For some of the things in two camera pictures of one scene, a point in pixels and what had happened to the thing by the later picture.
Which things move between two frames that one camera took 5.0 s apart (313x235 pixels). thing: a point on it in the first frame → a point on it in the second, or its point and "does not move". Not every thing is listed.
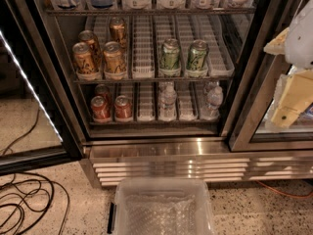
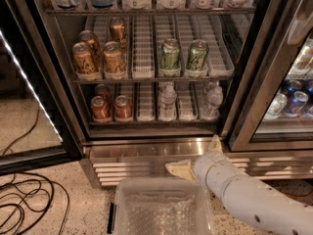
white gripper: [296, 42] → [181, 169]
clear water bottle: [167, 102] does not move
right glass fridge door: [264, 75] does not move
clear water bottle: [213, 101] does not move
